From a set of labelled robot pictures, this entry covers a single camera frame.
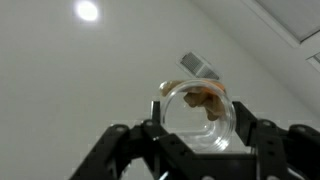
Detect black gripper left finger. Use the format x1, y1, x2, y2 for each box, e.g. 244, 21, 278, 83
69, 100, 168, 180

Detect round ceiling light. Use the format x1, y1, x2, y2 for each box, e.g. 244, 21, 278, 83
73, 0, 100, 23

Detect white ceiling air vent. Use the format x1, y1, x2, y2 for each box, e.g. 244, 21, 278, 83
176, 50, 221, 81

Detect brown pellets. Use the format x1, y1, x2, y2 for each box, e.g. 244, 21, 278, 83
183, 87, 228, 122

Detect clear plastic jar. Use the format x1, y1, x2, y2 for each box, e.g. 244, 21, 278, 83
158, 79, 238, 154

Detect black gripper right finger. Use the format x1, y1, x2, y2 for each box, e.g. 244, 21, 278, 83
232, 100, 320, 180

